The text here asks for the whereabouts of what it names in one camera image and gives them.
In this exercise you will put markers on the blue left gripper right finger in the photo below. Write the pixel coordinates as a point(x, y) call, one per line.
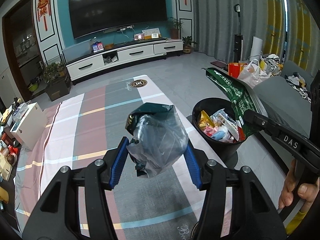
point(193, 161)

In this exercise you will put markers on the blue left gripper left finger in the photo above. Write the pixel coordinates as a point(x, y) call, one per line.
point(118, 163)

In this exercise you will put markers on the grey black plastic bag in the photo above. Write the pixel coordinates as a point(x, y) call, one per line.
point(158, 138)

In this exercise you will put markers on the green foil snack bag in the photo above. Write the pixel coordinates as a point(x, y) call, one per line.
point(242, 98)

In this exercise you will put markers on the black trash bin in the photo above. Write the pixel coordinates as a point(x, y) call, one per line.
point(214, 119)

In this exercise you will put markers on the person's right hand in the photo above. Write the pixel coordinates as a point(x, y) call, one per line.
point(307, 192)

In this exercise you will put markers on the grey sofa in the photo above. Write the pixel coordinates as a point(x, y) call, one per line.
point(283, 103)

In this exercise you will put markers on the white plastic bag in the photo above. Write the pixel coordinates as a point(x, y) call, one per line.
point(252, 74)

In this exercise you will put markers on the red paper bag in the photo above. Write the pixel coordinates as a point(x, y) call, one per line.
point(234, 69)

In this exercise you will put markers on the white folding step stool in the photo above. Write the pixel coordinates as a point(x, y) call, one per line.
point(31, 126)

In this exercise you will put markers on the potted plant by cabinet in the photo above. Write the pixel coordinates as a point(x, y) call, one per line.
point(57, 78)

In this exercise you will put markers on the white TV cabinet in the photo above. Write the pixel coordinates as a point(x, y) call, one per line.
point(109, 59)

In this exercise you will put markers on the upright vacuum cleaner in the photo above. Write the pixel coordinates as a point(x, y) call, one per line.
point(238, 38)

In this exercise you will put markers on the grey curtain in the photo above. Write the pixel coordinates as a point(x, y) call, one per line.
point(217, 21)

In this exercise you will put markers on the large black television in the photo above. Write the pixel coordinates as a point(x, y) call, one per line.
point(89, 16)

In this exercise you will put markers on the red chinese knot decoration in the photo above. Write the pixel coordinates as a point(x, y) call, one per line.
point(43, 9)

